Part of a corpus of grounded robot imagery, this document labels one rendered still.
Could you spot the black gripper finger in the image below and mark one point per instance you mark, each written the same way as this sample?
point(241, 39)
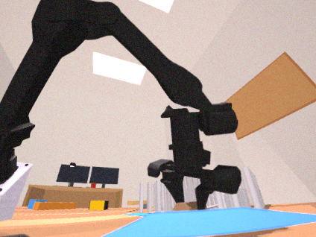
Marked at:
point(175, 187)
point(202, 193)

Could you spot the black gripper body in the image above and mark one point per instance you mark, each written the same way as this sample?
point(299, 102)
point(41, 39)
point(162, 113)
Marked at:
point(188, 162)

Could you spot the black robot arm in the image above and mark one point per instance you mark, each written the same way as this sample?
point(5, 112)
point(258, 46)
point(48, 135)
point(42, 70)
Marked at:
point(58, 28)

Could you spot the yellow box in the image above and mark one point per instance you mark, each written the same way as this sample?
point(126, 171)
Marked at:
point(98, 204)

